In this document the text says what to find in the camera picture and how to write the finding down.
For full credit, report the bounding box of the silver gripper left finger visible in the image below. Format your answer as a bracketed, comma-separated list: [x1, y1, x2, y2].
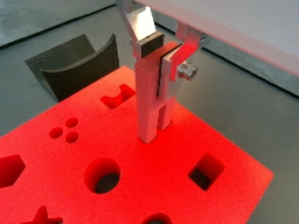
[116, 0, 164, 60]

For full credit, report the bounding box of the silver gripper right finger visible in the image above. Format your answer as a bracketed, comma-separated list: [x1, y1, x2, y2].
[156, 23, 211, 100]

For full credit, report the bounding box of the white double-square peg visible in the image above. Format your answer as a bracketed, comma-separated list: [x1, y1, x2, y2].
[135, 42, 179, 144]

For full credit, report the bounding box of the dark curved holder block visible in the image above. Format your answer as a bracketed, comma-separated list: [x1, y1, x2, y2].
[24, 34, 119, 102]

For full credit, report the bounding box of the red shape-sorter block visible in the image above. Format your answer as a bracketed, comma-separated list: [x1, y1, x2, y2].
[0, 66, 274, 224]

